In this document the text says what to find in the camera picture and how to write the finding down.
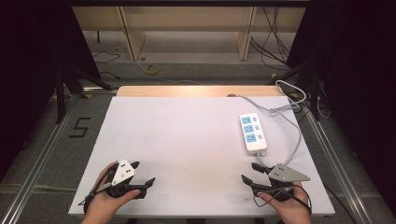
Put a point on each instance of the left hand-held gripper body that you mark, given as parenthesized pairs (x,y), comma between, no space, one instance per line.
(123,173)

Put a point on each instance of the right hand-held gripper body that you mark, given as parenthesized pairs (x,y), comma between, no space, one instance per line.
(287,174)

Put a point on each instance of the person's right hand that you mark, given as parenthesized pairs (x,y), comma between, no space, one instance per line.
(289,206)

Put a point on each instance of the person's left hand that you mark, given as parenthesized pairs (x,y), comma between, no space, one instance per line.
(104,201)

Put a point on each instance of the white power strip blue sockets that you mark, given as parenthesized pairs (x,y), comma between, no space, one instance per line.
(252,133)

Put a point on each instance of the white table mat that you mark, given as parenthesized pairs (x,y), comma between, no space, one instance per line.
(186,140)

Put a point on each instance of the black metal stand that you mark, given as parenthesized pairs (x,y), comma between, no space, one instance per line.
(61,93)
(313,93)

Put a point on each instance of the black curtain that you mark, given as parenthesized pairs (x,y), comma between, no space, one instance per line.
(28,77)
(358,77)

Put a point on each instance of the aluminium floor rail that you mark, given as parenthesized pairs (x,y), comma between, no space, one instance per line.
(37,168)
(339,169)

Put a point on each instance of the beige wooden desk frame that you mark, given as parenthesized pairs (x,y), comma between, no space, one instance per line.
(186,19)

